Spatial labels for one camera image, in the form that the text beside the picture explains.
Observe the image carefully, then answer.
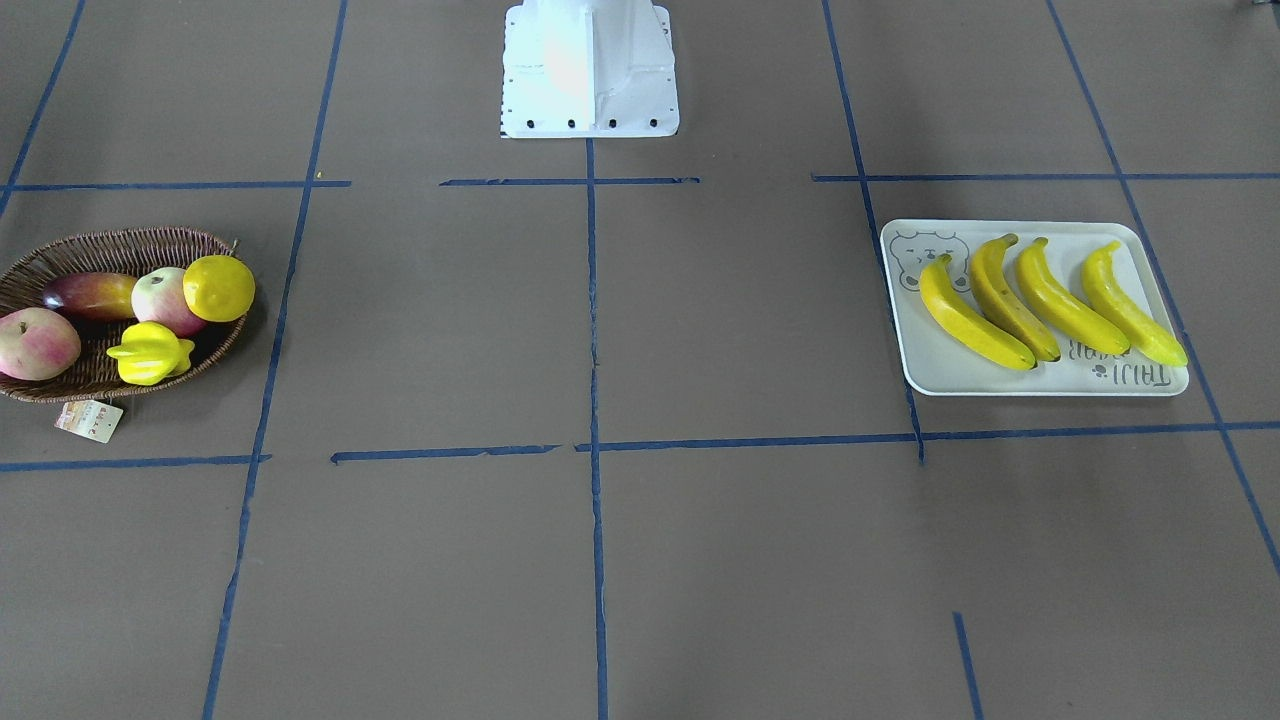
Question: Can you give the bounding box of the yellow banana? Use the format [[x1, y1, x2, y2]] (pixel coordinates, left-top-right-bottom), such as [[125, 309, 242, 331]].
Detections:
[[1082, 241, 1189, 366], [1014, 238, 1133, 357], [970, 233, 1061, 363], [919, 252, 1038, 372]]

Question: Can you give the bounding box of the brown wicker basket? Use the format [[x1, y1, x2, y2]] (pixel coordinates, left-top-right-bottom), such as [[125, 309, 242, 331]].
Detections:
[[1, 225, 247, 404]]

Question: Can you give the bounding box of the paper basket tag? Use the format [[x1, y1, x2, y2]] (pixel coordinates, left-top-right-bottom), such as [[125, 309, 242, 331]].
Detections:
[[54, 400, 124, 445]]

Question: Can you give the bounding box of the white rectangular bear tray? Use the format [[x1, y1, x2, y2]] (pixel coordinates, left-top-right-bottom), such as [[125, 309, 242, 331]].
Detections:
[[879, 219, 1190, 397]]

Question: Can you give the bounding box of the yellow pear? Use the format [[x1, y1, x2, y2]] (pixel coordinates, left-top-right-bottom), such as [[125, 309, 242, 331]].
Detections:
[[182, 255, 256, 323]]

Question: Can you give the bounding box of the yellow curved fruit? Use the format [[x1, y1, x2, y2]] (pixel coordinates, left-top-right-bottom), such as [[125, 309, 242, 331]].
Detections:
[[106, 322, 195, 387]]

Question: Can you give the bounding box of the purple red mango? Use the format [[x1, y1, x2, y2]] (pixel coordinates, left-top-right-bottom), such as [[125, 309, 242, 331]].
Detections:
[[42, 272, 138, 322]]

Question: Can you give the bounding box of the red pink apple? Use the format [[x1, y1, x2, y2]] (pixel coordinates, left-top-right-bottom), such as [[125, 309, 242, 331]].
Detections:
[[1, 307, 82, 380]]

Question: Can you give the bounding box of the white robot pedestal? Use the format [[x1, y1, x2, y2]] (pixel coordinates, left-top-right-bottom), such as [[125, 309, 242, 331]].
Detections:
[[500, 1, 680, 138]]

